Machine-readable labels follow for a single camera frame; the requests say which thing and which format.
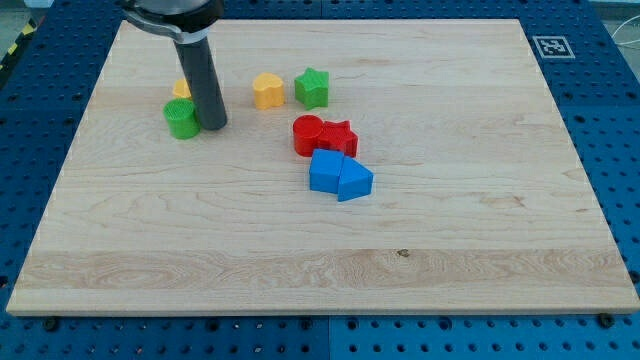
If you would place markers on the green star block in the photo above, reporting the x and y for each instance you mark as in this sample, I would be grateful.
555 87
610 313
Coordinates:
312 88

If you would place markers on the red star block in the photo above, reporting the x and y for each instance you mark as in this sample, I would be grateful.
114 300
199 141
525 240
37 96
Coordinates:
338 136

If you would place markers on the yellow heart block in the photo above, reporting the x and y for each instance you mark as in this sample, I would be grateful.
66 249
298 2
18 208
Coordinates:
268 89

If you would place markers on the green cylinder block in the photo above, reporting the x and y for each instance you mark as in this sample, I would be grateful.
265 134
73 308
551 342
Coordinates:
180 115

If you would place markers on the blue cube block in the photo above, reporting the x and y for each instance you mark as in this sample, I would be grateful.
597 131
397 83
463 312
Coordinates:
325 170

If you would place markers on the white fiducial marker tag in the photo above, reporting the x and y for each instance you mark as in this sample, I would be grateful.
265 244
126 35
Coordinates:
553 47

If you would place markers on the black bolt right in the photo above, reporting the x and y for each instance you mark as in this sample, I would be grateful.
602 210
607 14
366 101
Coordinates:
606 320

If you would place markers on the black bolt left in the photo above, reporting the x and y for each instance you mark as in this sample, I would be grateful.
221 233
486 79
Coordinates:
50 324

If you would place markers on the wooden board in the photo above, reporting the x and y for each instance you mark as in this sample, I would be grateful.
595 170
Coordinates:
479 204

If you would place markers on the yellow block behind rod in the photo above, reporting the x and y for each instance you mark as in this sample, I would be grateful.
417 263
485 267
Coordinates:
181 89

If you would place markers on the blue triangle block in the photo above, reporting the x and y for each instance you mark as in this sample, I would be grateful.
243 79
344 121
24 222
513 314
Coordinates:
355 180

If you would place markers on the black bolt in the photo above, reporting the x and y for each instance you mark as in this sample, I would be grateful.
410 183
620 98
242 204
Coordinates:
50 324
606 320

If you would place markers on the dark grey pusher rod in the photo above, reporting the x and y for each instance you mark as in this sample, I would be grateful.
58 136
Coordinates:
198 67

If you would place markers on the robot arm end black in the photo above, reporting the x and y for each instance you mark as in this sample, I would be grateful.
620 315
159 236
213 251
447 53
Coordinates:
183 21

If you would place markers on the red cylinder block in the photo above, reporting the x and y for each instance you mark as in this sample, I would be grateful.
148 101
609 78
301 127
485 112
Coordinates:
306 130

